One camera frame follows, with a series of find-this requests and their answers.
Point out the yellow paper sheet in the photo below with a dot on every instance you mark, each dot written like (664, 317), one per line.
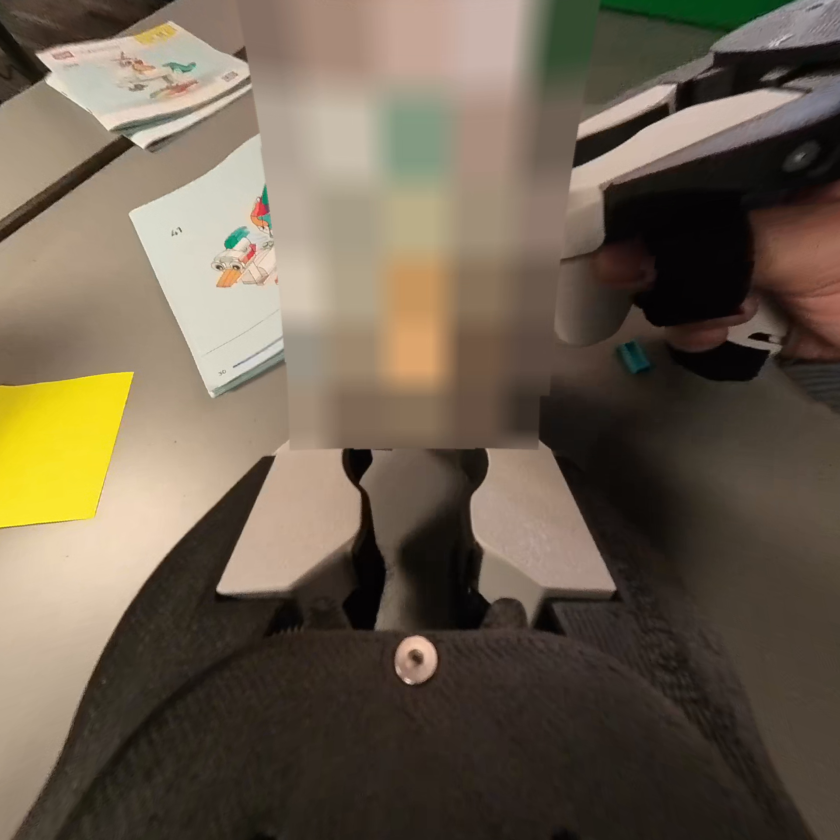
(59, 446)

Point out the open lego instruction booklet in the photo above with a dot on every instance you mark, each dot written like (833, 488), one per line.
(197, 295)

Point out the teal lego brick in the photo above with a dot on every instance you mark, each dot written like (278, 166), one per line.
(635, 358)

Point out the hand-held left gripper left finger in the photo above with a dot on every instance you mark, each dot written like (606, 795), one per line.
(295, 525)

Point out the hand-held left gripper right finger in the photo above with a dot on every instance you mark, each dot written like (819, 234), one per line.
(544, 525)

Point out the green plastic bin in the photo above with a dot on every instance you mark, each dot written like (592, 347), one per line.
(656, 10)

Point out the person's right hand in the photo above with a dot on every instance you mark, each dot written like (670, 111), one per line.
(800, 275)

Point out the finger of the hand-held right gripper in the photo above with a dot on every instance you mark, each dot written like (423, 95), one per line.
(630, 108)
(689, 124)

